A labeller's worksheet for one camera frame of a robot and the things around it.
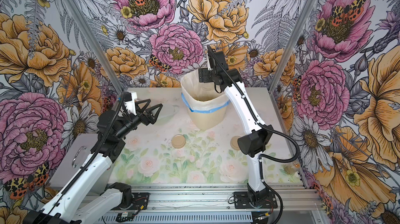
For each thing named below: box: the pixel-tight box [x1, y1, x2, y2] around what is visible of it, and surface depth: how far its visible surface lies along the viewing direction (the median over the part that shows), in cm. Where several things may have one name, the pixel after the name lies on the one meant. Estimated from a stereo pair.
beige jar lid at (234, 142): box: [230, 135, 241, 151], surface depth 94 cm
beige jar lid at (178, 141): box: [171, 133, 186, 149], surface depth 96 cm
